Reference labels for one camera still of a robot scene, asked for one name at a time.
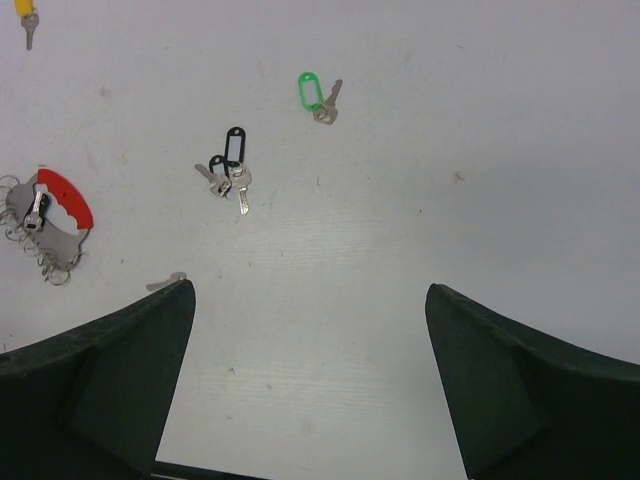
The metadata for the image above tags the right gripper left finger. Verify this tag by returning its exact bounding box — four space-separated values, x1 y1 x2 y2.
1 280 196 479

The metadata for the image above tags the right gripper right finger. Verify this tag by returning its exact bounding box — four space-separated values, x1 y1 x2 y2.
425 284 639 479

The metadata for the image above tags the blue tagged key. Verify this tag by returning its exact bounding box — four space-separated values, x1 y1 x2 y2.
146 272 187 292

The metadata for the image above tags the red handled keyring holder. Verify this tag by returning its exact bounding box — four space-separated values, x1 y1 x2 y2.
1 167 94 286

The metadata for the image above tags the black tagged key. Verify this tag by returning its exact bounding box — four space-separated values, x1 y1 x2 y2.
23 191 51 232

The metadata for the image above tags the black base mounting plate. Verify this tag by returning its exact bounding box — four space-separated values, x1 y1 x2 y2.
149 461 235 480

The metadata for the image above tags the black carabiner key bunch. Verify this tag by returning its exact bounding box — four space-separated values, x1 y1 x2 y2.
194 126 252 215

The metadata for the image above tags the green tagged key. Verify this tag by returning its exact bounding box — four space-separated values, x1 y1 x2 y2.
297 71 343 125

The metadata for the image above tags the yellow tagged key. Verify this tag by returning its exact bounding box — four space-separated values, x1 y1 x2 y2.
14 0 39 51

